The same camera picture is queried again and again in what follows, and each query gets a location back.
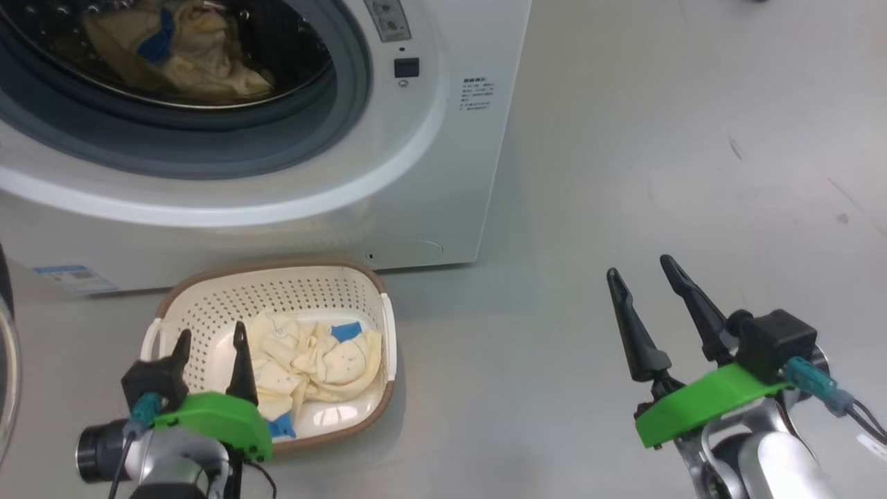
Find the blue energy label sticker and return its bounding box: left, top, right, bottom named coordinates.
left=33, top=265, right=118, bottom=297

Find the white front-load washing machine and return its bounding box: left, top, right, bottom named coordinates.
left=0, top=0, right=533, bottom=295

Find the teal plug right camera cable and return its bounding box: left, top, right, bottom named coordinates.
left=785, top=357, right=887, bottom=444

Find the small printed text sticker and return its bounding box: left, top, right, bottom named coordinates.
left=461, top=75, right=495, bottom=112

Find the cream perforated laundry basket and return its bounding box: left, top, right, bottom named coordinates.
left=141, top=260, right=397, bottom=455

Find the cream garment with blue patch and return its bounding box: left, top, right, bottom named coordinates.
left=83, top=0, right=274, bottom=98
left=246, top=312, right=383, bottom=439

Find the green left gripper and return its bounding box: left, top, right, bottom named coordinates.
left=151, top=321, right=273, bottom=463

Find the teal plug camera cable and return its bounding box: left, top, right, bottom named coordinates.
left=785, top=357, right=887, bottom=444
left=107, top=394, right=161, bottom=499

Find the teal plug left camera cable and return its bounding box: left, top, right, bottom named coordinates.
left=107, top=394, right=161, bottom=499

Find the black round glass washer door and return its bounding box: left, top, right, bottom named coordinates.
left=0, top=243, right=21, bottom=465

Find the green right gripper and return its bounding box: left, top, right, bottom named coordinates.
left=606, top=254, right=794, bottom=449

